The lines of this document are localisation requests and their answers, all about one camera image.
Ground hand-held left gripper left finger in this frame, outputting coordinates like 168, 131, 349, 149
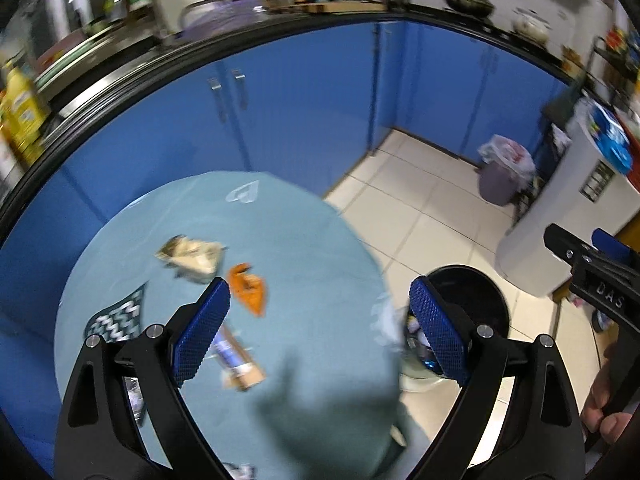
52, 276, 232, 480

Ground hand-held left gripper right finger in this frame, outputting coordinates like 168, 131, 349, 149
407, 276, 586, 480

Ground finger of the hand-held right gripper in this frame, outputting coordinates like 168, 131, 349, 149
592, 228, 640, 273
544, 223, 599, 267

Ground black round waste bin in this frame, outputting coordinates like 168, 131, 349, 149
400, 266, 511, 393

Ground orange peel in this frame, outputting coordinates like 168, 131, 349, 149
227, 262, 268, 317

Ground yellow white wrapper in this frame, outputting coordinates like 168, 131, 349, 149
154, 234, 227, 285

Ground white tissue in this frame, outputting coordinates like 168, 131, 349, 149
222, 462, 258, 480

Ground person's right hand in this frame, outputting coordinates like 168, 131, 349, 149
581, 342, 636, 446

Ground tall white appliance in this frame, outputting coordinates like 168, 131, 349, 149
495, 97, 633, 297

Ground black white zigzag packet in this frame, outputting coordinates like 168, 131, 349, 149
82, 282, 149, 343

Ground purple plastic bin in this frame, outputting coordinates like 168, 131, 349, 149
477, 160, 521, 206

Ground white red plastic bag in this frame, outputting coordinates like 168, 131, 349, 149
479, 134, 536, 178

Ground blue white packet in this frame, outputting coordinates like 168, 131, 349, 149
585, 100, 633, 173

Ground round table with blue cloth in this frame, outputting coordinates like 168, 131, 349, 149
52, 171, 401, 480

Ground black metal rack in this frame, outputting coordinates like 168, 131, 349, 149
590, 35, 640, 101

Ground white ceramic pot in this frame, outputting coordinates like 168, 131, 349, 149
511, 7, 551, 43

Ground blue kitchen cabinets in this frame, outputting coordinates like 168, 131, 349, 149
0, 17, 576, 321

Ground black kitchen countertop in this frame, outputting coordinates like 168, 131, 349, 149
0, 2, 586, 231

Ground yellow detergent bottle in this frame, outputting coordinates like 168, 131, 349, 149
2, 65, 48, 151

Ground purple plastic colander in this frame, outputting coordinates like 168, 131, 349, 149
180, 0, 261, 41

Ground white rice cooker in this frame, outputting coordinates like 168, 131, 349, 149
155, 0, 231, 31

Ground wooden cutting board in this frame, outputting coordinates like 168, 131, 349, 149
270, 1, 388, 13

